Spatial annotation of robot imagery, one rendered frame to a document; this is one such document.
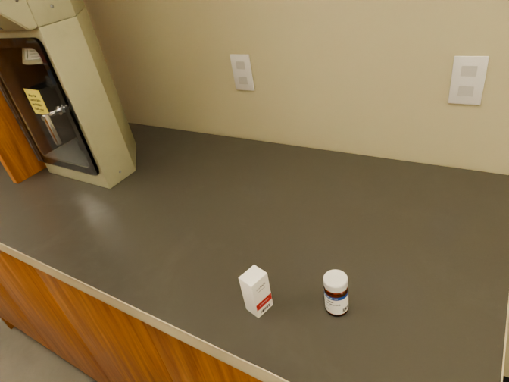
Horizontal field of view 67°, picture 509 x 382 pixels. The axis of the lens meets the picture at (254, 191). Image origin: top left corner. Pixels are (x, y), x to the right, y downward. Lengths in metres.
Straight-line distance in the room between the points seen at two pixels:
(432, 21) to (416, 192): 0.39
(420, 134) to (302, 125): 0.35
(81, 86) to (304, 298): 0.80
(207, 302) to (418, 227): 0.48
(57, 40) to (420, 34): 0.88
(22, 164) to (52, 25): 0.56
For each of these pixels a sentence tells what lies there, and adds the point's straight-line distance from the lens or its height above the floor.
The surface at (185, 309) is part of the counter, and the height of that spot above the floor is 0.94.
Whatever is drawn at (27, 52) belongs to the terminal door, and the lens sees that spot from 1.18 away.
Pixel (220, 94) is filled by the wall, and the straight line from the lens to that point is 1.36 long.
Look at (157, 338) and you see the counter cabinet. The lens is 0.98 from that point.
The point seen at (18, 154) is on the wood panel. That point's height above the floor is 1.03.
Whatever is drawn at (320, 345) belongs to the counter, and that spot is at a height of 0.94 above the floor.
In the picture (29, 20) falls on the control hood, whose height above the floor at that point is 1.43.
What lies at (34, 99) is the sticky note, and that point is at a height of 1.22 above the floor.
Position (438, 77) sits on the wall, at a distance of 1.06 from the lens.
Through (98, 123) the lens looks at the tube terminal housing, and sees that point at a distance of 1.20.
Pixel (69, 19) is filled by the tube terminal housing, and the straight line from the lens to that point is 1.16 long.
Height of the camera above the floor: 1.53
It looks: 34 degrees down
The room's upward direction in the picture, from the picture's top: 11 degrees counter-clockwise
